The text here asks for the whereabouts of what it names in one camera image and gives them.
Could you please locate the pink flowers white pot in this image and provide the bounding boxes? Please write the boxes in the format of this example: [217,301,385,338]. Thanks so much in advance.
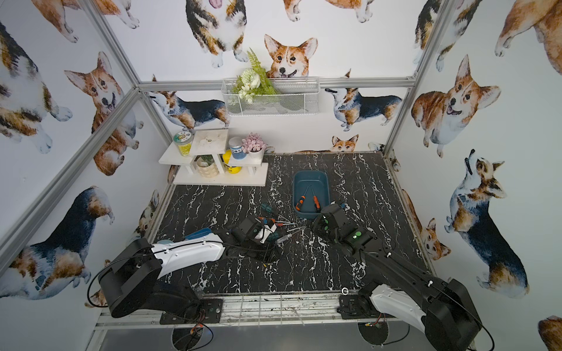
[242,133,267,159]

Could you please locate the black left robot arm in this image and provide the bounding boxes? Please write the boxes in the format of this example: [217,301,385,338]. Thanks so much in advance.
[98,216,281,320]

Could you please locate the artificial green white flowers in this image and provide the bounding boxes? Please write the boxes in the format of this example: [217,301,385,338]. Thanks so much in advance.
[231,49,278,104]

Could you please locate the green small screwdriver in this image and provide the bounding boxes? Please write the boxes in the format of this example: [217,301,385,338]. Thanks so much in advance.
[261,203,280,217]

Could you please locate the orange short screwdriver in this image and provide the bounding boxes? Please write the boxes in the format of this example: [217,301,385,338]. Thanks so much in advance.
[258,216,279,224]

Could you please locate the green lid yellow jar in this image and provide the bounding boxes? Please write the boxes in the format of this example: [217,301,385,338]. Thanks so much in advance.
[173,130,194,156]

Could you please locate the white wire wall basket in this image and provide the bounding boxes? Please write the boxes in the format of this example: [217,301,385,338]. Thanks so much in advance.
[221,78,320,116]

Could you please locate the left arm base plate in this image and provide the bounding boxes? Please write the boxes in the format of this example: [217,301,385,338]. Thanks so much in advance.
[160,298,224,325]

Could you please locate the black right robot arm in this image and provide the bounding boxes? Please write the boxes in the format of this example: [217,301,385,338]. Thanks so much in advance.
[311,203,483,350]

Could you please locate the teal plastic storage box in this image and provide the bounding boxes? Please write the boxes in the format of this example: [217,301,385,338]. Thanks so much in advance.
[293,171,332,219]

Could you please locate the blue white can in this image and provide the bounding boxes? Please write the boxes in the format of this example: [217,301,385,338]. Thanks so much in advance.
[228,137,246,160]

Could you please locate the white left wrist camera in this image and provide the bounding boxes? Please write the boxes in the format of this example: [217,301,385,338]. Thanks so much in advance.
[256,224,277,244]

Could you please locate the clear handle screwdriver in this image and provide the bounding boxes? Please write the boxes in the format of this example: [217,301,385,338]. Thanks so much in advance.
[276,227,305,245]

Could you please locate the yellow can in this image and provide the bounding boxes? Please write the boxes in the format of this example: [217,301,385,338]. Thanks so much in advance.
[222,149,241,174]

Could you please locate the cream bumpy cup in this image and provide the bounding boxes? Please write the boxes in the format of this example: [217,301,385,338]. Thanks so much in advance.
[196,154,219,178]

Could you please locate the blue dustpan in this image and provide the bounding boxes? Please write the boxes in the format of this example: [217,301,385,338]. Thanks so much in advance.
[184,228,213,241]

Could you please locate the white tiered shelf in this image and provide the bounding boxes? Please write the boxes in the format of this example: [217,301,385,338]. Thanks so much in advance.
[159,129,268,187]

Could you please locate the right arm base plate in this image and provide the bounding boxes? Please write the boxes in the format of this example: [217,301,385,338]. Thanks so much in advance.
[337,295,380,320]

